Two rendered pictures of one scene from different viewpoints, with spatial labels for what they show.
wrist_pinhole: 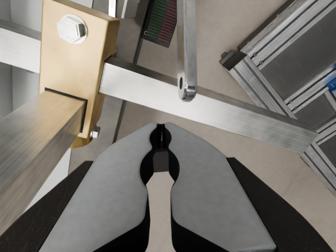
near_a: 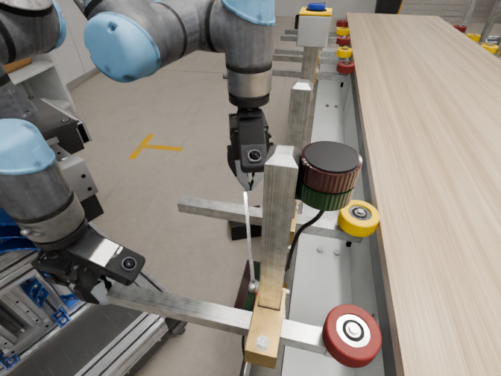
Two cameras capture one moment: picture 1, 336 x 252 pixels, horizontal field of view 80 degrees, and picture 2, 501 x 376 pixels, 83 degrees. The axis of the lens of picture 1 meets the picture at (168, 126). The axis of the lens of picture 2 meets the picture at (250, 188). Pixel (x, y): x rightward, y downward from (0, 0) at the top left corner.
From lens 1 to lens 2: 0.49 m
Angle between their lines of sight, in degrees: 21
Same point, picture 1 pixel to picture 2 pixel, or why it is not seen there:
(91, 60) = not seen: hidden behind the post
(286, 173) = (105, 216)
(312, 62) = (93, 321)
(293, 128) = (189, 204)
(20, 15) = (344, 280)
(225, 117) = (221, 206)
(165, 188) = (233, 194)
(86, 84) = not seen: hidden behind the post
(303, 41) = (104, 340)
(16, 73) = (346, 249)
